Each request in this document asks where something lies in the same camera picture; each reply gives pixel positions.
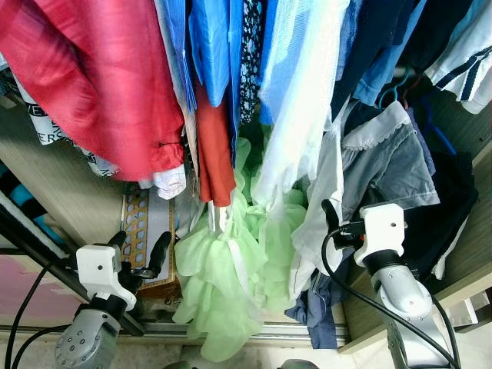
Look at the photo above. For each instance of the navy hanging garment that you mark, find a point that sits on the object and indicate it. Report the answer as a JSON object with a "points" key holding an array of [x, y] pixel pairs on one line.
{"points": [[369, 38]]}

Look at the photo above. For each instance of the small white box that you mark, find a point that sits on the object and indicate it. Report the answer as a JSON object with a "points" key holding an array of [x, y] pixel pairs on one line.
{"points": [[469, 311]]}

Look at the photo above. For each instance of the dark navy clothes pile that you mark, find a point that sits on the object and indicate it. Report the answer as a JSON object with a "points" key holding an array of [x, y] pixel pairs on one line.
{"points": [[446, 200]]}

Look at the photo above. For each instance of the light wooden wardrobe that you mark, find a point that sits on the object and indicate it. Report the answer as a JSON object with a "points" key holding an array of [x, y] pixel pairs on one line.
{"points": [[453, 261]]}

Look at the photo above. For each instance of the white pink small garment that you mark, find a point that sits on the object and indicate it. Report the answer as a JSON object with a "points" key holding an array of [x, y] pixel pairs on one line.
{"points": [[169, 183]]}

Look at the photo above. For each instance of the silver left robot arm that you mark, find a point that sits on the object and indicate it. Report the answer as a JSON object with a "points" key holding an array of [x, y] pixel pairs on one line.
{"points": [[81, 342]]}

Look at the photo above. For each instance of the black white printed garment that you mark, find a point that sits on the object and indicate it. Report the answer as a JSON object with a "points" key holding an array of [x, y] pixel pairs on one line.
{"points": [[46, 127]]}

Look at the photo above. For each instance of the robot left leg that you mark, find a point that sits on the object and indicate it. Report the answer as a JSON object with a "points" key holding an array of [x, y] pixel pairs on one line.
{"points": [[181, 365]]}

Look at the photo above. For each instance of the robot leg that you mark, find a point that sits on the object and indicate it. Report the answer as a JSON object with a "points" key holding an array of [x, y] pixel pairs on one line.
{"points": [[300, 364], [181, 365]]}

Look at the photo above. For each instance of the white sheer hanging garment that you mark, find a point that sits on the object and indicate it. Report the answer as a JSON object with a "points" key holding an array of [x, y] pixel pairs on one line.
{"points": [[304, 100]]}

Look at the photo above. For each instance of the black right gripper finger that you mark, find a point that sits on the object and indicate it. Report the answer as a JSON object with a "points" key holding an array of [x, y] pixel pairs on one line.
{"points": [[331, 214]]}

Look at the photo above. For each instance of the blue denim garment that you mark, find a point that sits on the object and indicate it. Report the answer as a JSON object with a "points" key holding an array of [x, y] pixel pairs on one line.
{"points": [[323, 323]]}

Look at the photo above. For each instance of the dark floral dress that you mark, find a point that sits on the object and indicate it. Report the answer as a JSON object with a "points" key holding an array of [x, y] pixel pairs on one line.
{"points": [[250, 69]]}

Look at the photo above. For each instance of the light green tulle dress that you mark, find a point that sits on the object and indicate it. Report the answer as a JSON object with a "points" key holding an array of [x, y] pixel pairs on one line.
{"points": [[215, 284]]}

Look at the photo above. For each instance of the light blue shirt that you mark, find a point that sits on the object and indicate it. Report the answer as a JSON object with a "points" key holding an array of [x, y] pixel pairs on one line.
{"points": [[384, 69]]}

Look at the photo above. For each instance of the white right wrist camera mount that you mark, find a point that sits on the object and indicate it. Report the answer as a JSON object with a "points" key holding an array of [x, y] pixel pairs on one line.
{"points": [[382, 231]]}

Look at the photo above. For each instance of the white cotton garment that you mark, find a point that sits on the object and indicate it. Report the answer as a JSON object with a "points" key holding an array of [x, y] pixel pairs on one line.
{"points": [[327, 184]]}

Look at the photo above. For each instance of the white navy-striped shirt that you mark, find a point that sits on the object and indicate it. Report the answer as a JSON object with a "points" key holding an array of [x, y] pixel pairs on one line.
{"points": [[469, 54]]}

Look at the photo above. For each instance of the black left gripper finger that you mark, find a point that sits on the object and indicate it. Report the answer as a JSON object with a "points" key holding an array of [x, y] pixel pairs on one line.
{"points": [[119, 239], [160, 250]]}

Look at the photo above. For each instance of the robot right leg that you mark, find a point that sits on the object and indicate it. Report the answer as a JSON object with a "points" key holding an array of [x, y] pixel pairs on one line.
{"points": [[300, 364]]}

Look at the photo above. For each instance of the grey lace-trimmed garment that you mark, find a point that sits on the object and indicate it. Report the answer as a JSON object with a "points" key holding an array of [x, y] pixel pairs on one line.
{"points": [[392, 165]]}

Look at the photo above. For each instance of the orange-red hanging garment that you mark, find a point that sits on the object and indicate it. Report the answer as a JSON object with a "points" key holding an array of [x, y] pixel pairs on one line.
{"points": [[215, 154]]}

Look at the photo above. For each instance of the red hanging garment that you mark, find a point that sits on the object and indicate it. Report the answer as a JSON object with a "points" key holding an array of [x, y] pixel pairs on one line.
{"points": [[92, 77]]}

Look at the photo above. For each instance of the bright blue hanging garment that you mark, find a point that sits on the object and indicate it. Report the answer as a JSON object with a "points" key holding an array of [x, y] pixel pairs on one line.
{"points": [[211, 46]]}

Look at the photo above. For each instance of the yellow patterned flat box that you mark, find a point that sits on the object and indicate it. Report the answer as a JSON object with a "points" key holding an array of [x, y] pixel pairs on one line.
{"points": [[150, 223]]}

